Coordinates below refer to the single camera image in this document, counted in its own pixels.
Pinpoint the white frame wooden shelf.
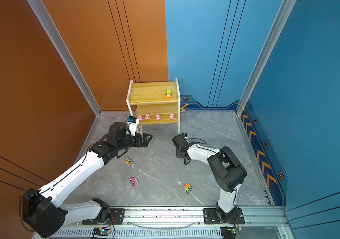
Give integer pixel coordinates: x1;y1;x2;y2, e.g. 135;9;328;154
126;79;181;134

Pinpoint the aluminium corner post right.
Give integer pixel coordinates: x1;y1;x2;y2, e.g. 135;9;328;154
236;0;296;117

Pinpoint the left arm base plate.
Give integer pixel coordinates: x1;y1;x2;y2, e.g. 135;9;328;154
82;208;125;225

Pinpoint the aluminium corner post left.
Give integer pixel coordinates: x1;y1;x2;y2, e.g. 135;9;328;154
27;0;102;116

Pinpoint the yellow multicolour toy car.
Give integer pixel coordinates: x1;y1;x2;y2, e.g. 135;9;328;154
125;158;133;166

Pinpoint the green circuit board left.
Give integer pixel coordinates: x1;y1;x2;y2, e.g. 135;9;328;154
91;227;113;239

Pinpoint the pink toy car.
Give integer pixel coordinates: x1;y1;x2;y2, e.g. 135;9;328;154
130;177;139;186

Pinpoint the orange green toy car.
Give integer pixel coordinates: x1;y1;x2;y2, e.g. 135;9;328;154
184;183;192;194

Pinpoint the circuit board right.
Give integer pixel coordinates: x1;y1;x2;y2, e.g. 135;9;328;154
220;225;242;239

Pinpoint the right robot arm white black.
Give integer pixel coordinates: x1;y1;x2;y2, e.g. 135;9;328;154
172;133;247;225

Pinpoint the aluminium corner post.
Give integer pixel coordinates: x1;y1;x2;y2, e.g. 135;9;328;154
236;0;296;117
27;0;102;116

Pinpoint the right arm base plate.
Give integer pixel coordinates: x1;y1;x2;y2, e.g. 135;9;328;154
203;207;245;225

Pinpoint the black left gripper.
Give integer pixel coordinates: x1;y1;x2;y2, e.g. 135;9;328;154
117;131;153;153

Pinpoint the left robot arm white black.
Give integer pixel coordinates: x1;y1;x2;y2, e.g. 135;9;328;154
19;117;153;238

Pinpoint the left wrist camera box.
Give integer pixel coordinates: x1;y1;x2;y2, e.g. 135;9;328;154
126;116;140;136

